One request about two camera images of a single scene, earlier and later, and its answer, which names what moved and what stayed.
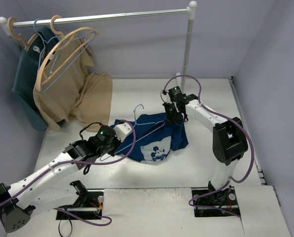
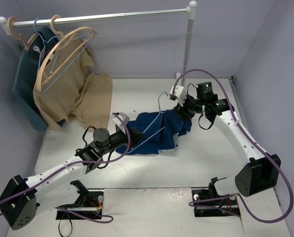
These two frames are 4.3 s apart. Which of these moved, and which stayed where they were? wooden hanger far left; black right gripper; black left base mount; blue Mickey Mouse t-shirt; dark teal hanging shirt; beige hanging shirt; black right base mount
Moved: blue Mickey Mouse t-shirt; black right gripper
Stayed: beige hanging shirt; wooden hanger far left; black left base mount; black right base mount; dark teal hanging shirt
